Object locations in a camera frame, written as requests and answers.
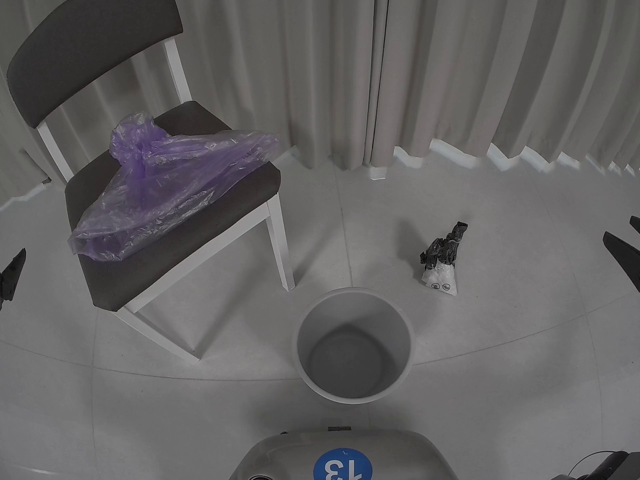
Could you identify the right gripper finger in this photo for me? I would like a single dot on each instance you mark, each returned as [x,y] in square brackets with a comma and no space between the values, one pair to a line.
[636,223]
[627,258]

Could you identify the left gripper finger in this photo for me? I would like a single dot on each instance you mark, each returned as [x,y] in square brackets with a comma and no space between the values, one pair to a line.
[11,278]

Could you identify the purple plastic bag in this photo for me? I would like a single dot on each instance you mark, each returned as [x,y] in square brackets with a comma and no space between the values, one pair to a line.
[165,178]

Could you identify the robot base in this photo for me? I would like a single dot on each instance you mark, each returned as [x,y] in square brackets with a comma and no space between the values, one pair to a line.
[290,453]

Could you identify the crumpled black plastic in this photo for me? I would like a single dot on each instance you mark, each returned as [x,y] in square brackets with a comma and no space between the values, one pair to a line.
[442,250]

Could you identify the white trash bin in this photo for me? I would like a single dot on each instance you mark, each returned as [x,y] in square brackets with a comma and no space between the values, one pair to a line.
[350,318]

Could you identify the white printed wrapper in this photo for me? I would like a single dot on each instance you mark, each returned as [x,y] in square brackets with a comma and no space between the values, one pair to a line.
[442,280]

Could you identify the grey padded white chair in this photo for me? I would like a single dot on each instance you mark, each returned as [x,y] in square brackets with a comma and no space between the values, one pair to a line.
[95,33]

